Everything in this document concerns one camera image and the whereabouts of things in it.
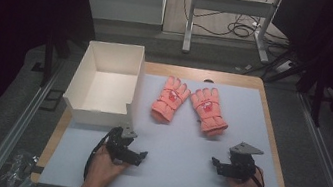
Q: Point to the white power strip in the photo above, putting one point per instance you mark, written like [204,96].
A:
[284,66]

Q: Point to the black stand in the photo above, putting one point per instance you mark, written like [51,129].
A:
[49,58]
[319,97]

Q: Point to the black floor bracket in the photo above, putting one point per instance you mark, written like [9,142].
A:
[52,99]

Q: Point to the grey metal desk frame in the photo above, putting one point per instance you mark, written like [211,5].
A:
[232,4]

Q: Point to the pink winter glove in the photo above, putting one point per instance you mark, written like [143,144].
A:
[209,110]
[169,100]

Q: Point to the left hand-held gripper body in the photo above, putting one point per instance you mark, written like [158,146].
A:
[117,143]

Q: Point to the clear plastic bag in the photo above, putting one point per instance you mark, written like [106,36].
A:
[17,171]

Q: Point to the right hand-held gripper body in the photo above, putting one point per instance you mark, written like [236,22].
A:
[242,166]

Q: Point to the white cardboard box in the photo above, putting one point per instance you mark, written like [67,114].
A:
[104,87]

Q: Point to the person's left hand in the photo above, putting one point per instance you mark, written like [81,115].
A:
[100,170]

